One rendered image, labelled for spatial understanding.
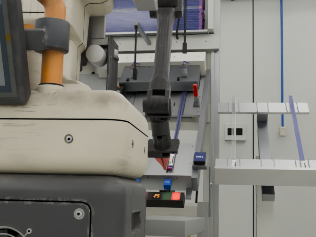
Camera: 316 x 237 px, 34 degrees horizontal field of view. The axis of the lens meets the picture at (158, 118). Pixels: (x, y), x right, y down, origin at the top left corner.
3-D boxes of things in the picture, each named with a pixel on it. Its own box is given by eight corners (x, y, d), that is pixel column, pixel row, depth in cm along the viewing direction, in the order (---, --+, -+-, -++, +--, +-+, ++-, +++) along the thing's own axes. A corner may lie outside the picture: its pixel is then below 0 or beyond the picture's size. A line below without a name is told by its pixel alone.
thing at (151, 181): (192, 191, 182) (191, 175, 178) (15, 186, 194) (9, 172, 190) (193, 188, 183) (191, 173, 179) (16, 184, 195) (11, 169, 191)
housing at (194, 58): (206, 87, 236) (204, 60, 228) (101, 89, 245) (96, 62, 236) (207, 78, 242) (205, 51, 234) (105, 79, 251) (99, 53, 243)
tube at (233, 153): (235, 177, 166) (235, 174, 165) (231, 177, 166) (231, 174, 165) (235, 98, 208) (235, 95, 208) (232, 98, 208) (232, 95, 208)
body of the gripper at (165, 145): (149, 143, 172) (146, 124, 167) (179, 143, 170) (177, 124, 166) (146, 155, 166) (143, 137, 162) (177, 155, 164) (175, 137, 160)
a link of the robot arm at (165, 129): (148, 120, 159) (167, 120, 158) (151, 108, 164) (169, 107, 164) (151, 138, 163) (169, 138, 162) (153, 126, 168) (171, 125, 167)
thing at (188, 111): (201, 124, 212) (200, 114, 209) (47, 124, 224) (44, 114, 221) (206, 80, 238) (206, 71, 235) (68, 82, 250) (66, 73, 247)
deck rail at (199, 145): (198, 191, 182) (197, 177, 178) (192, 191, 182) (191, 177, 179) (210, 81, 238) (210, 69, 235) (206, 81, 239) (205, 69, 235)
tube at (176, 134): (171, 171, 184) (171, 169, 183) (168, 171, 184) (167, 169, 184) (186, 91, 224) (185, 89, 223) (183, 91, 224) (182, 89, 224)
